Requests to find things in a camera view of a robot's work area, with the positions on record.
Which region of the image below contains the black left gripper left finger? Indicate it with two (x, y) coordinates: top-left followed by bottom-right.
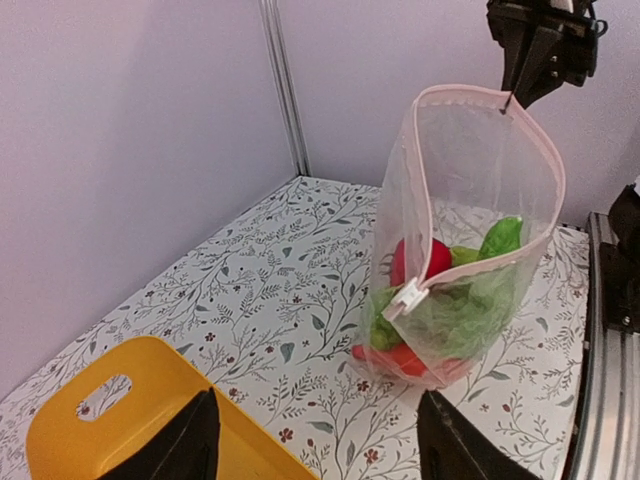
(94, 388), (220, 479)

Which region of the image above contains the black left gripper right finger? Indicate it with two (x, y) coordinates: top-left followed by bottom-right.
(417, 391), (536, 480)

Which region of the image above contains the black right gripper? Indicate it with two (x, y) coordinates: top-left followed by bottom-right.
(487, 1), (608, 108)

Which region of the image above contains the orange carrot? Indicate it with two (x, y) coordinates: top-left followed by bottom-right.
(352, 215), (526, 379)

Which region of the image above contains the clear zip top bag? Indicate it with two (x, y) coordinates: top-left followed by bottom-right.
(355, 84), (566, 389)

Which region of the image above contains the red apple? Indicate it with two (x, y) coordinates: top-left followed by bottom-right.
(382, 238), (454, 289)

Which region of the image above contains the green grape bunch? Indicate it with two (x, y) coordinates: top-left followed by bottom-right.
(370, 287), (402, 351)

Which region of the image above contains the floral table mat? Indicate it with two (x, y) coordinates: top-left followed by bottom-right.
(1, 178), (589, 479)

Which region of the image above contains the front aluminium rail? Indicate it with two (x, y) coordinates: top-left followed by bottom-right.
(563, 212), (639, 479)

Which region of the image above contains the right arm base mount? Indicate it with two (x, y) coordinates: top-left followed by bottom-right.
(599, 181), (639, 333)

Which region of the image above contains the right aluminium frame post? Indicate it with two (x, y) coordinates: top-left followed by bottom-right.
(259, 0), (312, 176)

